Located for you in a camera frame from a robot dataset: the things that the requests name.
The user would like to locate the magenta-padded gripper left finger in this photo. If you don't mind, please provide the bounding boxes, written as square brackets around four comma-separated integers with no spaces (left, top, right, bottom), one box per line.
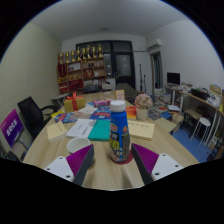
[43,143,96,187]

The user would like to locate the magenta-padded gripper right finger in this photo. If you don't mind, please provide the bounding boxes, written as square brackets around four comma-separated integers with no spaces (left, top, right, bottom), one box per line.
[130,143,185,186]

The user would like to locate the blue drink bottle white cap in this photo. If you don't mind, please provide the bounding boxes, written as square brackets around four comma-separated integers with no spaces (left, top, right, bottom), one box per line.
[108,99,132,164]

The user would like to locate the black mug white inside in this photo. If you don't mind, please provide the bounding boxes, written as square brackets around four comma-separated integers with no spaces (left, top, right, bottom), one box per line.
[65,137,92,155]

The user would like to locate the white printed booklet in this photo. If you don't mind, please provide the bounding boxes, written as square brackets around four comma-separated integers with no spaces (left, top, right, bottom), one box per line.
[65,118,98,139]

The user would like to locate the teal book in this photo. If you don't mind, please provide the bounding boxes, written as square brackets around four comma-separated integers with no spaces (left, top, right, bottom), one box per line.
[87,119,112,142]

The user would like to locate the colourful picture book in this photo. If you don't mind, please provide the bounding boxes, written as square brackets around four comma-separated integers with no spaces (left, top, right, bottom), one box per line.
[54,112,79,124]

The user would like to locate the orange book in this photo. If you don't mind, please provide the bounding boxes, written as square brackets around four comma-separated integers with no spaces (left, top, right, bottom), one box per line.
[125,105,138,120]

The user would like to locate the blue book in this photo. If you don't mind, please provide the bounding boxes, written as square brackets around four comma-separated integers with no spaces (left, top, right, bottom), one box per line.
[89,106,112,121]

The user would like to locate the pink flowers in white pot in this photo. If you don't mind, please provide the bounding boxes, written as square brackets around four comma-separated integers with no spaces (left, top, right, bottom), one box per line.
[134,93,154,121]

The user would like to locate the yellow gift box red ribbon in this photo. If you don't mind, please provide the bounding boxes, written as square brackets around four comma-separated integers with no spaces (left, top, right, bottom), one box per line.
[63,92,86,113]

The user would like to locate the pile of books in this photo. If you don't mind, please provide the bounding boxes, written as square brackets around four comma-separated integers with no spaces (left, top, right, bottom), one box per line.
[148,88,173,119]

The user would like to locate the pink box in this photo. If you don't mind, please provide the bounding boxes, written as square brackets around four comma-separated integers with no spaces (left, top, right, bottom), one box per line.
[93,98,112,108]

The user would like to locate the white round stool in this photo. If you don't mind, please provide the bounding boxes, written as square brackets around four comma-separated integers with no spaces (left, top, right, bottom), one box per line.
[189,117,212,149]

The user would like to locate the black office chair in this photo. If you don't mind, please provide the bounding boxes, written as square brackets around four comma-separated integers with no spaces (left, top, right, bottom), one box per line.
[17,96,59,138]

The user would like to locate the small grey side table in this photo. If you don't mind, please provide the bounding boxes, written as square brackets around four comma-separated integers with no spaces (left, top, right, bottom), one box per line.
[51,92,69,108]

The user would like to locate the small brown paper box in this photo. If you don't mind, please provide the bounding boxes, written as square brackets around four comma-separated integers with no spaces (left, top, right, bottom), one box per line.
[114,89,126,101]

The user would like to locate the purple sign board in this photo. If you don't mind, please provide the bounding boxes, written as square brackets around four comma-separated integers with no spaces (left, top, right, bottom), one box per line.
[0,108,25,149]

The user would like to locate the wooden side desk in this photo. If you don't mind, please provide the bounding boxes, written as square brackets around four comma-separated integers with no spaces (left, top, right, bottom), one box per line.
[163,84,224,158]

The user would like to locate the computer monitor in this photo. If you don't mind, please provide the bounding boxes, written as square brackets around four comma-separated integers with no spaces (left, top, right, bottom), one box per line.
[166,72,181,87]

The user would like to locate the wooden shelf unit with trophies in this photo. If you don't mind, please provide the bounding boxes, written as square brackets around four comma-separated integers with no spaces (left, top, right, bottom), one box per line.
[57,43,108,95]

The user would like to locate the dark glass door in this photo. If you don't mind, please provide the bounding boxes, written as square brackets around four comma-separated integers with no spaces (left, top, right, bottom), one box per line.
[75,40,136,89]

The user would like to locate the white air conditioner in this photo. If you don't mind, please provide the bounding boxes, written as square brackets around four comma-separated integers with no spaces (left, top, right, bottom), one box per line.
[146,38,163,51]

